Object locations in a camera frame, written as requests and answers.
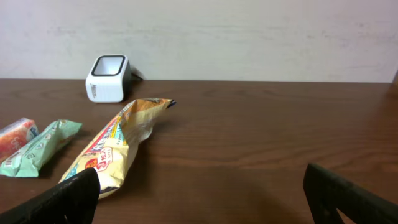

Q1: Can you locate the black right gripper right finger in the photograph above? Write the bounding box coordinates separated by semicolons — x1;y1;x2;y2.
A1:
303;164;397;224

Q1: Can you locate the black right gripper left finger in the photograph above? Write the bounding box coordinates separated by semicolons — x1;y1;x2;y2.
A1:
1;168;100;224

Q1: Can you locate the yellow snack bag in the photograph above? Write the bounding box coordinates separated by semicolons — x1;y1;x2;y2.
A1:
60;98;175;199

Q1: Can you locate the teal snack packet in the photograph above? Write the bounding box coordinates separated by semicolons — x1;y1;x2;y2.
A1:
1;119;83;177

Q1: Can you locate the orange snack packet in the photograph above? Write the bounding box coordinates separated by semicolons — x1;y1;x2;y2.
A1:
1;118;39;162

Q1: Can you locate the white barcode scanner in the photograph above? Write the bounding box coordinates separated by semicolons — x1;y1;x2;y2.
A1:
85;55;132;103

